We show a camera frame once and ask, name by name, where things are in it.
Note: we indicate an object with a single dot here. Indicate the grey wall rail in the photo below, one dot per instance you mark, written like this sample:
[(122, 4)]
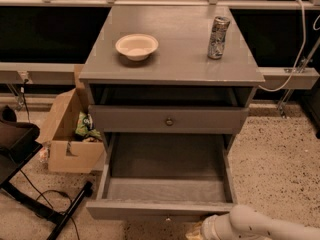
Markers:
[(37, 73)]

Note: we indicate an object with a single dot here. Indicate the grey top drawer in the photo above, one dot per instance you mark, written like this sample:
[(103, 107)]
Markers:
[(163, 119)]

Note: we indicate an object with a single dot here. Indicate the black chair seat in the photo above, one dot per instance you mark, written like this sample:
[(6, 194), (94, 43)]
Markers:
[(18, 144)]

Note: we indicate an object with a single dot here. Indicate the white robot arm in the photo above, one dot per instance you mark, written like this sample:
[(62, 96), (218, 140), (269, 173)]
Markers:
[(245, 223)]

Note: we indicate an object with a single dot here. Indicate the white paper bowl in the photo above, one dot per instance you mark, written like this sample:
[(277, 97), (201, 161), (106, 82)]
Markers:
[(137, 47)]

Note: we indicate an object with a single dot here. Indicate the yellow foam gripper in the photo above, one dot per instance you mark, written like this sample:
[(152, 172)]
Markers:
[(210, 226)]

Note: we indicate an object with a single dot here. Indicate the cardboard box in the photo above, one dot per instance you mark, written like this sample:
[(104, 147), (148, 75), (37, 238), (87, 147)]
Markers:
[(66, 152)]

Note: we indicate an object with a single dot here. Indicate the grey drawer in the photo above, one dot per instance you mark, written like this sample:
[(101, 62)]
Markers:
[(164, 176), (163, 119)]

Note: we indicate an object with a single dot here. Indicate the black stand base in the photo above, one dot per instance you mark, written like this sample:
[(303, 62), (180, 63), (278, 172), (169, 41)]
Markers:
[(48, 213)]

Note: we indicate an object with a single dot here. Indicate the green chip bag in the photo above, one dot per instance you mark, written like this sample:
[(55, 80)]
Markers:
[(85, 130)]

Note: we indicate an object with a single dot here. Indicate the grey drawer cabinet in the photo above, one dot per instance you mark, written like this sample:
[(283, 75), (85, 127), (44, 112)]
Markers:
[(179, 73)]

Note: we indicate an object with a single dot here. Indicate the crushed soda can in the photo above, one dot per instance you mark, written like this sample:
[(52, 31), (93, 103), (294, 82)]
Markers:
[(217, 37)]

